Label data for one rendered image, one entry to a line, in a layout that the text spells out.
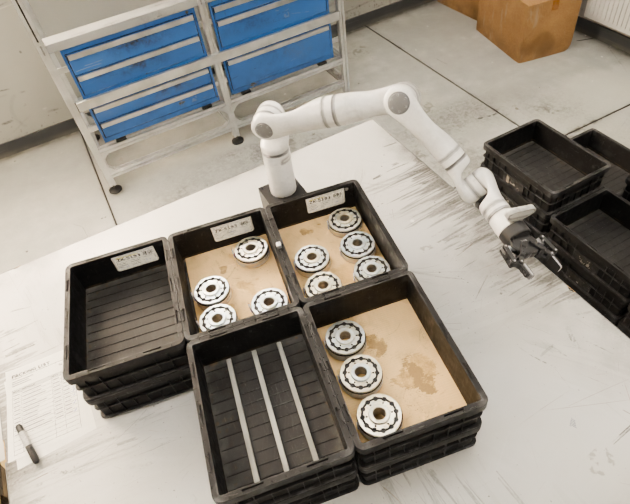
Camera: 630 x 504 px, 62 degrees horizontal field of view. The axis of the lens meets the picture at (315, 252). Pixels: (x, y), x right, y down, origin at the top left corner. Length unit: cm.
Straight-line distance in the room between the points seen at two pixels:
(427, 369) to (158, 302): 78
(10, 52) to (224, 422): 311
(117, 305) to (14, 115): 267
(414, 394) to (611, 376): 54
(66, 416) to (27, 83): 278
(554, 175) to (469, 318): 100
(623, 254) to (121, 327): 181
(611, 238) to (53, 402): 204
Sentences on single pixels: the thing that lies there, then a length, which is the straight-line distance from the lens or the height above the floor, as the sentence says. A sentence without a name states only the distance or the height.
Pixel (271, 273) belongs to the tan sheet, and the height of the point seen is 83.
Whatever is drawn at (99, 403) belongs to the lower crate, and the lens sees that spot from 154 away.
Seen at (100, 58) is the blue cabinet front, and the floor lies 78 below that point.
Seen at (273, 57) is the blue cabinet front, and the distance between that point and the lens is 341.
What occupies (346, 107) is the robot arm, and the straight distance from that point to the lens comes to 153.
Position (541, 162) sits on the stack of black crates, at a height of 49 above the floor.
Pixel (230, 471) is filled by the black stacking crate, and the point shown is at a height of 83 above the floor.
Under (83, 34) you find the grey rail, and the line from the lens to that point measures 304.
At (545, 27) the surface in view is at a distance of 413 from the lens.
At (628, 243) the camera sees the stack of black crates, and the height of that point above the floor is 38.
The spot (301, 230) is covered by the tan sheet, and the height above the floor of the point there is 83.
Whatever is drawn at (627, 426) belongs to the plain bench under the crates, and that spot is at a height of 70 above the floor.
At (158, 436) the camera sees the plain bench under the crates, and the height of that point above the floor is 70.
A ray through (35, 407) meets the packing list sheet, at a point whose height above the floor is 70.
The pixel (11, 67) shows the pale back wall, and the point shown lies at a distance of 401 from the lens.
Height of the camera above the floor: 199
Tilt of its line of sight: 47 degrees down
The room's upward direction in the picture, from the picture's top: 10 degrees counter-clockwise
